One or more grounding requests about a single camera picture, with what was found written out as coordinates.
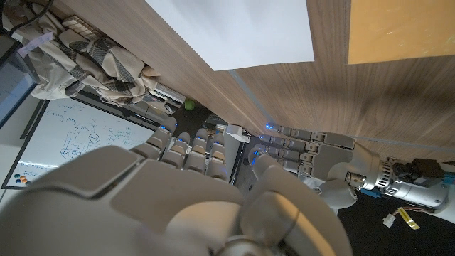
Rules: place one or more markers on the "white paper sheet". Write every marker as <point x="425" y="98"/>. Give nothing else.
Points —
<point x="231" y="32"/>

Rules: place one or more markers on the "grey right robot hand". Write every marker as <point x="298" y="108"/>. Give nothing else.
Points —
<point x="160" y="213"/>

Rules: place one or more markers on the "beige plaid cloth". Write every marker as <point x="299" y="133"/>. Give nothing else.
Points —
<point x="89" y="64"/>

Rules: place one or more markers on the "whiteboard with blue writing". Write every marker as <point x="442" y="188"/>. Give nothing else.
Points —
<point x="53" y="142"/>

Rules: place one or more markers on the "small white box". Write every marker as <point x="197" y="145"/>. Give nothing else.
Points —
<point x="237" y="133"/>

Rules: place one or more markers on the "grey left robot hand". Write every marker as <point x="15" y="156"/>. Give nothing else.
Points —
<point x="334" y="160"/>

